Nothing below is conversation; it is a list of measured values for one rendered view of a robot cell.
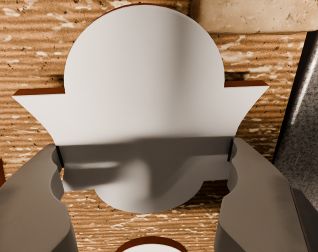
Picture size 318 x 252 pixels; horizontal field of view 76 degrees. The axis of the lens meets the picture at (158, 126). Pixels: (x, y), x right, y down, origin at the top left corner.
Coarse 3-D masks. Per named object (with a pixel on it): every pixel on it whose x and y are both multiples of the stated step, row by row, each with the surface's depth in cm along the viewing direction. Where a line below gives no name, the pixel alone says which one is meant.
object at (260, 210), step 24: (240, 144) 11; (240, 168) 9; (264, 168) 9; (240, 192) 8; (264, 192) 8; (288, 192) 8; (240, 216) 7; (264, 216) 7; (288, 216) 7; (216, 240) 7; (240, 240) 6; (264, 240) 6; (288, 240) 6
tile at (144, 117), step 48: (96, 48) 8; (144, 48) 9; (192, 48) 9; (48, 96) 9; (96, 96) 10; (144, 96) 10; (192, 96) 10; (240, 96) 10; (96, 144) 12; (144, 144) 12; (192, 144) 12; (96, 192) 14; (144, 192) 15; (192, 192) 15
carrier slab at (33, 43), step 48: (0, 0) 11; (48, 0) 11; (96, 0) 11; (144, 0) 11; (0, 48) 12; (48, 48) 12; (240, 48) 12; (288, 48) 12; (0, 96) 13; (288, 96) 13; (0, 144) 14; (96, 240) 19; (192, 240) 19
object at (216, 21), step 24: (192, 0) 11; (216, 0) 9; (240, 0) 9; (264, 0) 9; (288, 0) 9; (312, 0) 9; (216, 24) 9; (240, 24) 9; (264, 24) 9; (288, 24) 9; (312, 24) 9
